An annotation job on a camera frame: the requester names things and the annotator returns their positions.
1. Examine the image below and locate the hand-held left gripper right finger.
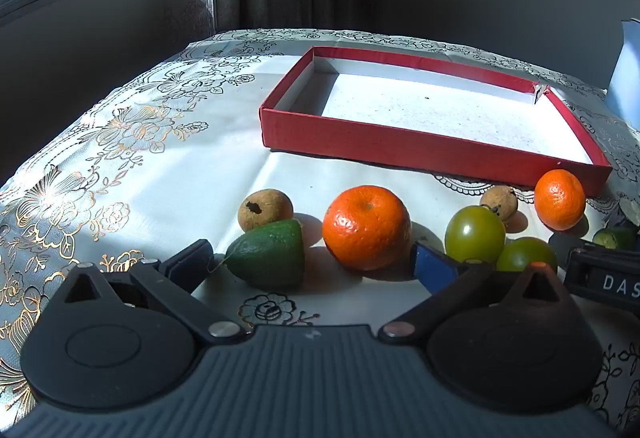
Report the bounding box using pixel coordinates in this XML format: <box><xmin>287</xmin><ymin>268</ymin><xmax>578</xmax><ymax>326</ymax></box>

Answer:
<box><xmin>377</xmin><ymin>241</ymin><xmax>576</xmax><ymax>345</ymax></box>

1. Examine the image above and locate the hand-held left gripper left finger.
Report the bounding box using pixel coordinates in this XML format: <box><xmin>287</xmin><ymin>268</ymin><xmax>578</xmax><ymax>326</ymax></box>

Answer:
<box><xmin>54</xmin><ymin>239</ymin><xmax>246</xmax><ymax>345</ymax></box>

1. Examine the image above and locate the green cucumber piece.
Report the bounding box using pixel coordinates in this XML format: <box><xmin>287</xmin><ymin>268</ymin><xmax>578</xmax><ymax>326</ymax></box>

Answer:
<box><xmin>592</xmin><ymin>225</ymin><xmax>638</xmax><ymax>251</ymax></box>

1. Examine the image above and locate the large orange mandarin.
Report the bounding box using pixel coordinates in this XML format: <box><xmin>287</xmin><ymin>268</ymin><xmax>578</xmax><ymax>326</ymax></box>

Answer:
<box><xmin>322</xmin><ymin>185</ymin><xmax>412</xmax><ymax>271</ymax></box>

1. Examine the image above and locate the green cucumber half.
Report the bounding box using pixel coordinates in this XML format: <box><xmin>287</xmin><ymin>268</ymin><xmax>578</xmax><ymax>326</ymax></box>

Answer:
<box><xmin>214</xmin><ymin>218</ymin><xmax>306</xmax><ymax>290</ymax></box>

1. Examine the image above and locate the brown round fruit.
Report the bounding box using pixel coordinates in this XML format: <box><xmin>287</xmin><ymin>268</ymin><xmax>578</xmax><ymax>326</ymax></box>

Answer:
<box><xmin>237</xmin><ymin>189</ymin><xmax>294</xmax><ymax>233</ymax></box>
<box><xmin>480</xmin><ymin>185</ymin><xmax>518</xmax><ymax>221</ymax></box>

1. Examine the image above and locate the red cardboard box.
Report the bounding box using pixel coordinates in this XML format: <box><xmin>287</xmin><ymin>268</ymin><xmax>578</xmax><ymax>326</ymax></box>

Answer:
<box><xmin>259</xmin><ymin>46</ymin><xmax>613</xmax><ymax>199</ymax></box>

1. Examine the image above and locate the green tomato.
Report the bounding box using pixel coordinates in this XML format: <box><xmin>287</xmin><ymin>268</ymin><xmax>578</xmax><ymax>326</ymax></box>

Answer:
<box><xmin>496</xmin><ymin>237</ymin><xmax>558</xmax><ymax>273</ymax></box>
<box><xmin>444</xmin><ymin>205</ymin><xmax>507</xmax><ymax>264</ymax></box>

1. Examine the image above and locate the small orange mandarin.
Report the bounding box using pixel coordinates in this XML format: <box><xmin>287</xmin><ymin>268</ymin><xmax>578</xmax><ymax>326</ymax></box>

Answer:
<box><xmin>534</xmin><ymin>168</ymin><xmax>587</xmax><ymax>231</ymax></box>

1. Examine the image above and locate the light blue jug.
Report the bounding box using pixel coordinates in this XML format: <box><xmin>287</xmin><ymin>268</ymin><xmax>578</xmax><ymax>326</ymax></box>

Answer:
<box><xmin>605</xmin><ymin>18</ymin><xmax>640</xmax><ymax>119</ymax></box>

